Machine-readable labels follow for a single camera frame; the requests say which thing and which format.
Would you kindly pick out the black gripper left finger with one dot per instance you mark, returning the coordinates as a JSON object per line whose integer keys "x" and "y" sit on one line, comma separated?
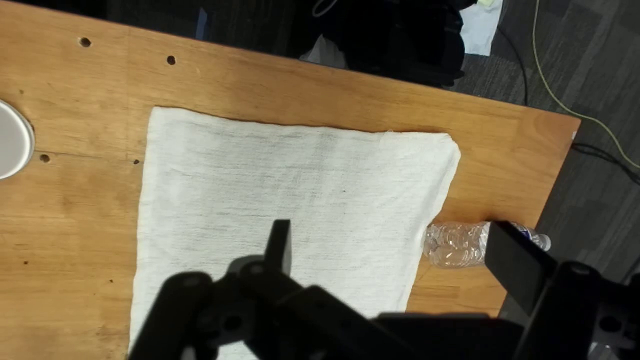
{"x": 280, "y": 250}

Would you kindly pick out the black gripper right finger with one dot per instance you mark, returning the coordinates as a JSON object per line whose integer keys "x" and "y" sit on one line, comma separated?
{"x": 521, "y": 266}

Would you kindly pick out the white terry towel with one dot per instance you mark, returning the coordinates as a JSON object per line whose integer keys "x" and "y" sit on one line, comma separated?
{"x": 280, "y": 180}

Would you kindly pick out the clear plastic water bottle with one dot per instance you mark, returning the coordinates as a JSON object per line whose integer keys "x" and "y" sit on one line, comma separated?
{"x": 456, "y": 242}

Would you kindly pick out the black bag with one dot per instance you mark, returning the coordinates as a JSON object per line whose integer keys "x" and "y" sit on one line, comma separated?
{"x": 393, "y": 41}

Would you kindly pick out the white paper sheet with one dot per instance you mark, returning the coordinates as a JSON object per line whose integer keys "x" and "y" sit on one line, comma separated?
{"x": 480, "y": 30}

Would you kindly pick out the white paper cup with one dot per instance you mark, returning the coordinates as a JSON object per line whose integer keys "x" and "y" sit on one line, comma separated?
{"x": 10, "y": 141}

